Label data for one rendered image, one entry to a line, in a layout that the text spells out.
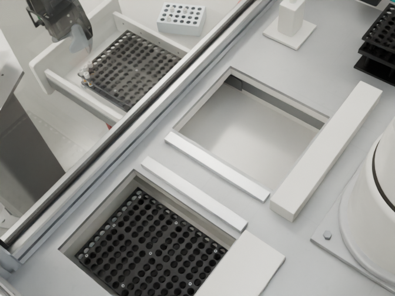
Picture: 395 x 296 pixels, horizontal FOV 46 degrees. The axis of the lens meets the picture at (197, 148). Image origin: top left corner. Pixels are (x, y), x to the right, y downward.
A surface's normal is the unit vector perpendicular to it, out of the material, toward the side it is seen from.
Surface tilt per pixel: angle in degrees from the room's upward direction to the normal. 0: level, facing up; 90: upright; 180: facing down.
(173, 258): 0
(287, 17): 90
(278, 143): 0
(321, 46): 0
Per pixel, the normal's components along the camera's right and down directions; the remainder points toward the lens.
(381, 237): -0.81, 0.53
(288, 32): -0.61, 0.69
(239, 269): -0.08, -0.54
